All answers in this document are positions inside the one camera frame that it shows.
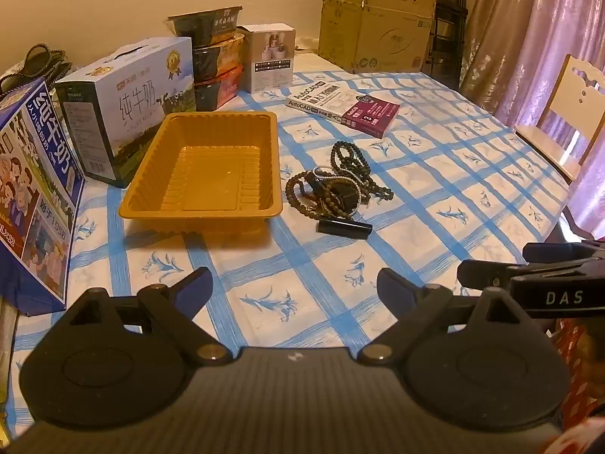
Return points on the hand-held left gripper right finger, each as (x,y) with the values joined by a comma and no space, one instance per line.
(399,291)

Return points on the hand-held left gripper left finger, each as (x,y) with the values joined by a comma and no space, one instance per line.
(193,288)

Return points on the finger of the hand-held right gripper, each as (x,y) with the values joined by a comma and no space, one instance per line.
(557,251)
(482,273)

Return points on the black lipstick tube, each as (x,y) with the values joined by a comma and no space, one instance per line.
(344,227)

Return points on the yellow plastic tray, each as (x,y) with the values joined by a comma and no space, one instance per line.
(208,170)

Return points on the person's red patterned clothing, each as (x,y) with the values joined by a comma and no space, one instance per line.
(581,369)

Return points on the blue checked tablecloth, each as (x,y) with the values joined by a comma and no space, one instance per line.
(449,175)

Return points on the cream wooden chair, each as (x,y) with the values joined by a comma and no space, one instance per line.
(562,127)

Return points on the blue milk carton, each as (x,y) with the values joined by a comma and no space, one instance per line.
(33,198)

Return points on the white and green milk carton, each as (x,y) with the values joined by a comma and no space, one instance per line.
(127,108)

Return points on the white and maroon book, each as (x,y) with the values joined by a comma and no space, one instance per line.
(340,104)

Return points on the red instant noodle bowl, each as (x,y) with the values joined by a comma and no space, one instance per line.
(217,92)

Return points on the pink patterned curtain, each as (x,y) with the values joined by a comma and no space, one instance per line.
(520,33)

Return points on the orange instant noodle bowl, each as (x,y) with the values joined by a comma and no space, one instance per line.
(220,59)

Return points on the white product box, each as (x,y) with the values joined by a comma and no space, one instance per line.
(272,56)

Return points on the brown cardboard box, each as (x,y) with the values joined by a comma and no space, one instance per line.
(378,33)

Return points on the black instant noodle bowl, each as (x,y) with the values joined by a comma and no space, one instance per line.
(208,23)

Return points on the dark woven bag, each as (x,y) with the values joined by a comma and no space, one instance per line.
(33,64)

